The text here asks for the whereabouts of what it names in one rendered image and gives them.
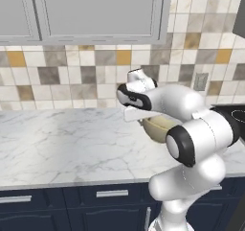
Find grey wall socket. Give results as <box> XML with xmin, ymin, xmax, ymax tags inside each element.
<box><xmin>193</xmin><ymin>72</ymin><xmax>210</xmax><ymax>92</ymax></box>

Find navy cupboard door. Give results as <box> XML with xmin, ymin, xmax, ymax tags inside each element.
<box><xmin>186</xmin><ymin>196</ymin><xmax>242</xmax><ymax>231</ymax></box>
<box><xmin>66</xmin><ymin>203</ymin><xmax>162</xmax><ymax>231</ymax></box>
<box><xmin>0</xmin><ymin>208</ymin><xmax>72</xmax><ymax>231</ymax></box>

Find silver cupboard door handle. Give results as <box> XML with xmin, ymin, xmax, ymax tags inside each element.
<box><xmin>145</xmin><ymin>206</ymin><xmax>152</xmax><ymax>231</ymax></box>

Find dark grey extractor hood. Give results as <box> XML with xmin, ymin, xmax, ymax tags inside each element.
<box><xmin>232</xmin><ymin>4</ymin><xmax>245</xmax><ymax>40</ymax></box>

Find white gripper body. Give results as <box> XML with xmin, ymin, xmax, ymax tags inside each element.
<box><xmin>122</xmin><ymin>106</ymin><xmax>163</xmax><ymax>124</ymax></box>

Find black hob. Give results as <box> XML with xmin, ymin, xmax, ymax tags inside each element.
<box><xmin>210</xmin><ymin>103</ymin><xmax>245</xmax><ymax>144</ymax></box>

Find navy drawer front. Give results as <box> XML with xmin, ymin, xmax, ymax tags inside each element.
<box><xmin>215</xmin><ymin>176</ymin><xmax>245</xmax><ymax>200</ymax></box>
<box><xmin>61</xmin><ymin>182</ymin><xmax>155</xmax><ymax>209</ymax></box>
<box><xmin>0</xmin><ymin>188</ymin><xmax>67</xmax><ymax>212</ymax></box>

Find grey wall cupboard door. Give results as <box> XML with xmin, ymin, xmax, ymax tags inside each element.
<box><xmin>0</xmin><ymin>0</ymin><xmax>43</xmax><ymax>43</ymax></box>
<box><xmin>31</xmin><ymin>0</ymin><xmax>173</xmax><ymax>46</ymax></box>

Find beige bowl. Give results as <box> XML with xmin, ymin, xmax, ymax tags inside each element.
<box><xmin>137</xmin><ymin>114</ymin><xmax>180</xmax><ymax>144</ymax></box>

